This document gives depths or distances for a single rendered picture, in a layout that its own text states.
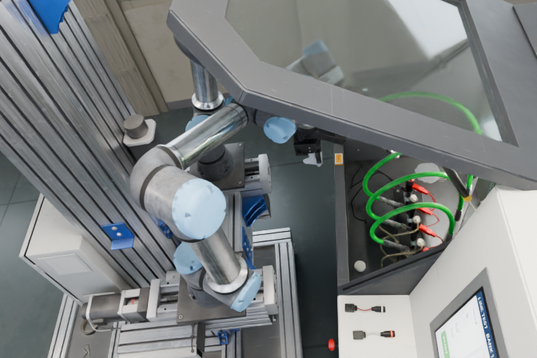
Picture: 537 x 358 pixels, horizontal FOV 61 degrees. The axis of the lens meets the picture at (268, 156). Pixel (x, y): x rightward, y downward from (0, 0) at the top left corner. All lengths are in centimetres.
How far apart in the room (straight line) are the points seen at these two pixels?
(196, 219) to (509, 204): 63
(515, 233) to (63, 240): 128
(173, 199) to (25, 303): 238
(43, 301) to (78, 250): 161
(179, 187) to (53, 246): 76
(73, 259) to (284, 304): 112
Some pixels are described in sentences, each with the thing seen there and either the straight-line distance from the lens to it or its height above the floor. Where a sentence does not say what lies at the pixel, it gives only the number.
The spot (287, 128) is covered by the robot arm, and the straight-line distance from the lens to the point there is 119.
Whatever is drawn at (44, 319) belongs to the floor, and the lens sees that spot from 312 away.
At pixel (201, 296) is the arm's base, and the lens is 148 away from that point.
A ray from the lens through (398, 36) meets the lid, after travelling 117.
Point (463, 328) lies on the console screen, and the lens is 118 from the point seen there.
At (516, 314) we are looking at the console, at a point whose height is 150.
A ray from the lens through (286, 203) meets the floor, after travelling 291.
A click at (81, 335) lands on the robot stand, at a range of 269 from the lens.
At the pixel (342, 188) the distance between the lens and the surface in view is 177.
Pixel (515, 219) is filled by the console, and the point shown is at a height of 155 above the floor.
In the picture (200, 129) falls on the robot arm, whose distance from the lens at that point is 115.
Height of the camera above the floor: 239
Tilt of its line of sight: 49 degrees down
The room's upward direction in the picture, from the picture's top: 15 degrees counter-clockwise
